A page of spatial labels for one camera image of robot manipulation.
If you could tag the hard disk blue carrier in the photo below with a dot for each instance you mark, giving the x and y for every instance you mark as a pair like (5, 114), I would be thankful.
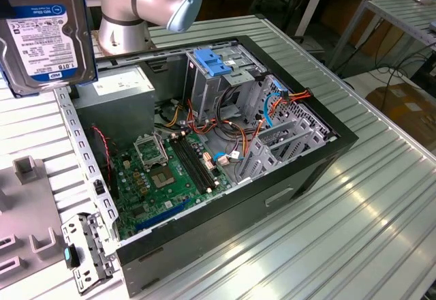
(44, 41)

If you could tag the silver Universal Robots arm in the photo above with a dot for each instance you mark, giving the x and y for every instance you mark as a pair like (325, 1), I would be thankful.
(136, 7)

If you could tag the perforated metal disk bay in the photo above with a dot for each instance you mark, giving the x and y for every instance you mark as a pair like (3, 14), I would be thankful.
(318, 133)

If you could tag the white main power socket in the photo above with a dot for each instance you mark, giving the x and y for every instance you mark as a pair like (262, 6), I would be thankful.
(208, 162)

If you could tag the grey metal drive cage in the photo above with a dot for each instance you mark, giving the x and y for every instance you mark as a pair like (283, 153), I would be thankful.
(204, 92)

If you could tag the metal locking lever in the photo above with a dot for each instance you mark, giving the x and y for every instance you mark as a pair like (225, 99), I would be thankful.
(166, 150)

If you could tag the green motherboard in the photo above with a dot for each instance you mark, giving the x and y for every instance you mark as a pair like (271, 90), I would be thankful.
(177, 194)

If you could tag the blue plastic drive latch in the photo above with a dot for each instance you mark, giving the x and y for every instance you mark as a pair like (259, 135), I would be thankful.
(211, 63)

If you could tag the white CPU power socket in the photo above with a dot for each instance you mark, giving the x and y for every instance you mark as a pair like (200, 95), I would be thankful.
(127, 163)

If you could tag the black open PC case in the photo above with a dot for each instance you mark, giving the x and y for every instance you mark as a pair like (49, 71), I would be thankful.
(204, 232)

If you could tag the blue expansion slot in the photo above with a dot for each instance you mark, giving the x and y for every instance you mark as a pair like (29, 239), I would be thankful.
(160, 216)

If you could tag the grey power supply unit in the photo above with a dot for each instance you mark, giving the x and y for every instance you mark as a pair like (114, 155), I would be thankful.
(112, 119)

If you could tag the black case fan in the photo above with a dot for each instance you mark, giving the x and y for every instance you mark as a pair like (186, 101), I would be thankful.
(97, 157)

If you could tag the black latch blue tab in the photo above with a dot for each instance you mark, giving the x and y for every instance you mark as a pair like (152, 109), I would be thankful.
(72, 255)

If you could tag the brown cardboard box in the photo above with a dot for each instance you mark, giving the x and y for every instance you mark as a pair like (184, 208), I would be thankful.
(405, 109)

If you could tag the grey parts rack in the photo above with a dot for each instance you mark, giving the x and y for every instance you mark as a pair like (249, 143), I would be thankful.
(30, 211)

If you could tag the metal slat side table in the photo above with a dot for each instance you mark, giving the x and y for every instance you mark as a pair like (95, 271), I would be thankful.
(398, 10)

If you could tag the metal expansion card bracket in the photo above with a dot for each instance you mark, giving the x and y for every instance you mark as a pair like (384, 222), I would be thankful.
(92, 245)

